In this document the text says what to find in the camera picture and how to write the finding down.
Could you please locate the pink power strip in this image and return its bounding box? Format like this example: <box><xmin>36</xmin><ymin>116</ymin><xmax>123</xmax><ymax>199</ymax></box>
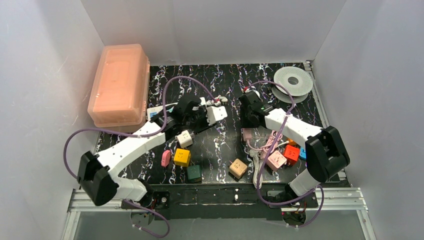
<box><xmin>242</xmin><ymin>128</ymin><xmax>252</xmax><ymax>142</ymax></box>

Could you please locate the white power strip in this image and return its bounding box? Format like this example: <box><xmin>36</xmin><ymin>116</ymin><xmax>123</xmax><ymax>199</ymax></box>
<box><xmin>146</xmin><ymin>95</ymin><xmax>229</xmax><ymax>121</ymax></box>

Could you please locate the white cartoon cube plug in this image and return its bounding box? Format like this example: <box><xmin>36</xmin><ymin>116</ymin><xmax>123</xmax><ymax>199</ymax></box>
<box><xmin>176</xmin><ymin>130</ymin><xmax>194</xmax><ymax>149</ymax></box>

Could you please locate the white cable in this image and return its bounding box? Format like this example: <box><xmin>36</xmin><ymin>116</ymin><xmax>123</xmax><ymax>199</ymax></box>
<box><xmin>249</xmin><ymin>142</ymin><xmax>289</xmax><ymax>190</ymax></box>

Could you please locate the yellow cube plug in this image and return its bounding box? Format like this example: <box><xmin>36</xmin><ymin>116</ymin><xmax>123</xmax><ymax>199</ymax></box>
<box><xmin>173</xmin><ymin>148</ymin><xmax>191</xmax><ymax>167</ymax></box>

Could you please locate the orange power bank socket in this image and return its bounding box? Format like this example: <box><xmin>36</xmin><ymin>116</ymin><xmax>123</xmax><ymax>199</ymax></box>
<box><xmin>287</xmin><ymin>138</ymin><xmax>297</xmax><ymax>146</ymax></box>

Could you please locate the pink cube plug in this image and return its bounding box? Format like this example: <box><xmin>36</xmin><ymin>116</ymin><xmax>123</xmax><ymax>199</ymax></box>
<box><xmin>266</xmin><ymin>150</ymin><xmax>287</xmax><ymax>172</ymax></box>
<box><xmin>160</xmin><ymin>150</ymin><xmax>172</xmax><ymax>168</ymax></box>

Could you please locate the red cube socket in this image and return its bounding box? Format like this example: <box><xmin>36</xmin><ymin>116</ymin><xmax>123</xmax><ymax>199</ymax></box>
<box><xmin>283</xmin><ymin>145</ymin><xmax>300</xmax><ymax>166</ymax></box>

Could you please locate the beige cube plug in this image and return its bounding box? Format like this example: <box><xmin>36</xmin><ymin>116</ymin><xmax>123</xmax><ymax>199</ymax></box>
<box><xmin>229</xmin><ymin>158</ymin><xmax>248</xmax><ymax>180</ymax></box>

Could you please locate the green cube plug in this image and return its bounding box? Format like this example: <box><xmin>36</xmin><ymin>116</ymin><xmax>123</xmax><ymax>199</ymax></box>
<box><xmin>187</xmin><ymin>165</ymin><xmax>202</xmax><ymax>183</ymax></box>

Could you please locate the light blue cube socket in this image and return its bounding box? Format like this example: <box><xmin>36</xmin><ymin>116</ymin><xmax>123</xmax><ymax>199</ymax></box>
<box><xmin>299</xmin><ymin>147</ymin><xmax>307</xmax><ymax>160</ymax></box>

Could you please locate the pink plastic storage box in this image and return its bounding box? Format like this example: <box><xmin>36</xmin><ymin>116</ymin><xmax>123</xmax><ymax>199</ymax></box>
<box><xmin>87</xmin><ymin>44</ymin><xmax>150</xmax><ymax>132</ymax></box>

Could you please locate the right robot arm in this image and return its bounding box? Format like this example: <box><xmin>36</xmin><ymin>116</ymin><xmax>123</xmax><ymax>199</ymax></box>
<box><xmin>239</xmin><ymin>91</ymin><xmax>350</xmax><ymax>202</ymax></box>

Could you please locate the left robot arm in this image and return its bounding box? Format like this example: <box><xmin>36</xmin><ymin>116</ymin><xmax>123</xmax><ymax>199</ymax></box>
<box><xmin>76</xmin><ymin>96</ymin><xmax>227</xmax><ymax>206</ymax></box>

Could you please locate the grey filament spool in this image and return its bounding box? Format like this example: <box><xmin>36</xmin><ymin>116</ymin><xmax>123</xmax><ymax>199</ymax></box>
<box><xmin>273</xmin><ymin>66</ymin><xmax>313</xmax><ymax>104</ymax></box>

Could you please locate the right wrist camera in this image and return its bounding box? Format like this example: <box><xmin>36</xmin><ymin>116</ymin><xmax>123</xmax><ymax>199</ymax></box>
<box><xmin>244</xmin><ymin>87</ymin><xmax>261</xmax><ymax>98</ymax></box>

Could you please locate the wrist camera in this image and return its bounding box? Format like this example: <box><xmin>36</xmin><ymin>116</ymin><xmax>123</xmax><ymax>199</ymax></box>
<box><xmin>244</xmin><ymin>87</ymin><xmax>261</xmax><ymax>98</ymax></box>
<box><xmin>206</xmin><ymin>96</ymin><xmax>229</xmax><ymax>126</ymax></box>

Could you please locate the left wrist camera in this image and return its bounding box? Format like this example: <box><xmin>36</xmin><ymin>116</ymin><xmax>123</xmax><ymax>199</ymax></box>
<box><xmin>206</xmin><ymin>96</ymin><xmax>229</xmax><ymax>126</ymax></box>

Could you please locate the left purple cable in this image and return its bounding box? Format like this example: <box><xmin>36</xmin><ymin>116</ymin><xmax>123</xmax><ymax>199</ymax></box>
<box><xmin>63</xmin><ymin>76</ymin><xmax>221</xmax><ymax>239</ymax></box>

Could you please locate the pink coiled cable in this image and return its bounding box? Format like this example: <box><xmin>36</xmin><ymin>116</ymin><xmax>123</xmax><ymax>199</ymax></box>
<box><xmin>245</xmin><ymin>129</ymin><xmax>284</xmax><ymax>161</ymax></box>

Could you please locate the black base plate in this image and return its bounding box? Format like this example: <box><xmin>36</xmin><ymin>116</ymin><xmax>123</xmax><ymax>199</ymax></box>
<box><xmin>120</xmin><ymin>181</ymin><xmax>319</xmax><ymax>221</ymax></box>

